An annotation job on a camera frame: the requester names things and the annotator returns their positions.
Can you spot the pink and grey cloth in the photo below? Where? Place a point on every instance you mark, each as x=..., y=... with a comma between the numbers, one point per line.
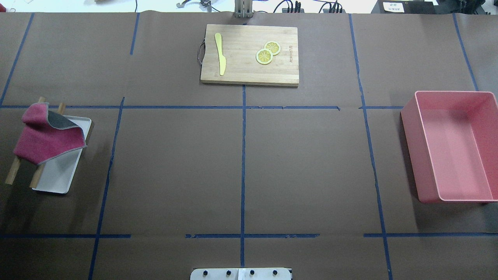
x=47, y=135

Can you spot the lemon slice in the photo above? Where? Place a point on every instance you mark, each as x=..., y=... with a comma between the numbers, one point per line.
x=273, y=46
x=264, y=56

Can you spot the bamboo cutting board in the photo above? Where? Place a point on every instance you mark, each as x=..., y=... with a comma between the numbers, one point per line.
x=240, y=45

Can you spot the yellow plastic knife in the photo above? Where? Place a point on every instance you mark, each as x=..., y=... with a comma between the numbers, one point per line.
x=221, y=57

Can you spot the white towel rack tray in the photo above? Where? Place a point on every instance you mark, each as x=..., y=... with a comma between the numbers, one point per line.
x=59, y=172

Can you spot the pink plastic bin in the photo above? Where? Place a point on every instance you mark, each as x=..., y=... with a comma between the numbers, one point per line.
x=453, y=145

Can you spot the aluminium camera post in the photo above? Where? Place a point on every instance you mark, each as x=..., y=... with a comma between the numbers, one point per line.
x=243, y=9

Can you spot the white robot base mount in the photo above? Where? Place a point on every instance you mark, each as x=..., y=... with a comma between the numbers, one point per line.
x=272, y=273

